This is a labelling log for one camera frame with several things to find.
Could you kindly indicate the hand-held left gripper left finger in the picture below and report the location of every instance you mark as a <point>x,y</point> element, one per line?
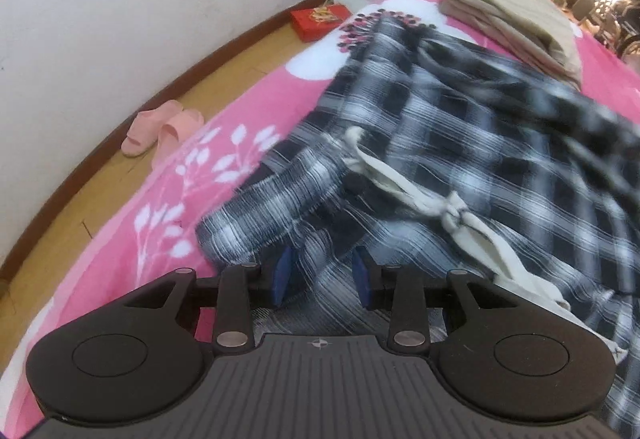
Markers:
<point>282,276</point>

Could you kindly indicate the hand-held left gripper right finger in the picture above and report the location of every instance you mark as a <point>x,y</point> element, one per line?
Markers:
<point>361,276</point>

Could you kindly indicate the black white plaid pants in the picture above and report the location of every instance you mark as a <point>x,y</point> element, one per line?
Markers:
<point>425,119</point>

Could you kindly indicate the beige folded clothes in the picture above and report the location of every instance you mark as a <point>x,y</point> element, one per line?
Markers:
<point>510,4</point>

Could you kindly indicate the pink floral blanket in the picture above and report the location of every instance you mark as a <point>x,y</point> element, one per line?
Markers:
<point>225,119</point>

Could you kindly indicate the red gift box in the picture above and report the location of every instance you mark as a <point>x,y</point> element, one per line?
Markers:
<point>310,26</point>

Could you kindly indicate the white plastic bag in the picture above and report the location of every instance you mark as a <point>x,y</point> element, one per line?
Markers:
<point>350,1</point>

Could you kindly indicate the wheelchair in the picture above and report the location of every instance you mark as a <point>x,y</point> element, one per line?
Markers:
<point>615,24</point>

